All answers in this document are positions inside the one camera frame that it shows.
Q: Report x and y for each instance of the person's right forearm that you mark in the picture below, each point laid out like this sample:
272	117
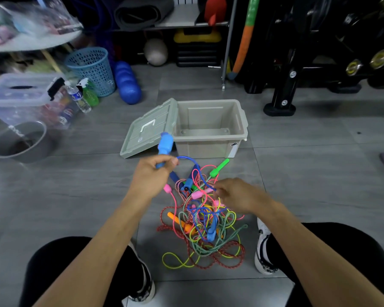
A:
323	262

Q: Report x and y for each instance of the person's right leg black trousers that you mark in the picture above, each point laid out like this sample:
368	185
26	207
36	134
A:
355	246

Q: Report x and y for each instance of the rolled grey yoga mat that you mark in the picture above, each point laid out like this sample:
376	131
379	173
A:
140	12

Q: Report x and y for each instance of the red boxing glove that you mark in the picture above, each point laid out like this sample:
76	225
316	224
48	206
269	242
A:
215	9

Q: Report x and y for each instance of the black dumbbell rack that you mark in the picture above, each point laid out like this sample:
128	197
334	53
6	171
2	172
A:
288	83

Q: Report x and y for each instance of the person's left leg black trousers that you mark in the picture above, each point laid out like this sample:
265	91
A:
51	262

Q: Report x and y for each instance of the green spray bottle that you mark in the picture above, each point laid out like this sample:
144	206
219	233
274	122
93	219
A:
90	97

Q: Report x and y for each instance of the grey metal bowl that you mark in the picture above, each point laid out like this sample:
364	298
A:
41	150

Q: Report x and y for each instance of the person's left forearm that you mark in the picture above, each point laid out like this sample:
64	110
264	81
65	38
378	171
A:
92	268

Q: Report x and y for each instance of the black dumbbell gold end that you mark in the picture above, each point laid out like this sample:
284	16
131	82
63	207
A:
382	59
353	67

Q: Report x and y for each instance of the white left shoe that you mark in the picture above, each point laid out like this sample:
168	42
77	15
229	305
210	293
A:
147	290

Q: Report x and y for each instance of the white shoe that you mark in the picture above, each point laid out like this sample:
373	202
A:
147	290
261	252

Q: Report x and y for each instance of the beige exercise ball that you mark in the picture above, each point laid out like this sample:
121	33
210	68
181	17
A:
155	52

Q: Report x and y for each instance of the clear plastic lidded bin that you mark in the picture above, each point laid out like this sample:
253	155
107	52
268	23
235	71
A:
19	102

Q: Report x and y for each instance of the clear plastic bag of items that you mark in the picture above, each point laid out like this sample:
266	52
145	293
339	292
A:
35	15

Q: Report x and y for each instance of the grey-green box lid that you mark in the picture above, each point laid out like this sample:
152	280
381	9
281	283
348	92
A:
147	134

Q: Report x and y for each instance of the person's right hand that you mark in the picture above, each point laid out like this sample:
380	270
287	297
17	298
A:
243	196

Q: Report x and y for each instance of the grey plastic storage box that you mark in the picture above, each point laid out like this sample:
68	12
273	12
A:
208	150

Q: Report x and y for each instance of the person's leg black trousers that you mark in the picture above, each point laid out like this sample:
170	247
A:
355	246
51	262

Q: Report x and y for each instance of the person's left hand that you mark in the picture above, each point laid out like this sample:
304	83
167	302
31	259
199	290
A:
150	182

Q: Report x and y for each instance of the white right shoe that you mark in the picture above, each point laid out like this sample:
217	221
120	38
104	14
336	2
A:
261	252

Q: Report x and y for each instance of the orange and green foam stick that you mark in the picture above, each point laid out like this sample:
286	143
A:
244	44

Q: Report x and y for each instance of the clear water bottle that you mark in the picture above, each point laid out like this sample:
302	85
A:
81	103

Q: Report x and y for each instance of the light blue mesh basket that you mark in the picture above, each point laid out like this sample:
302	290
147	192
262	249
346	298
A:
92	70

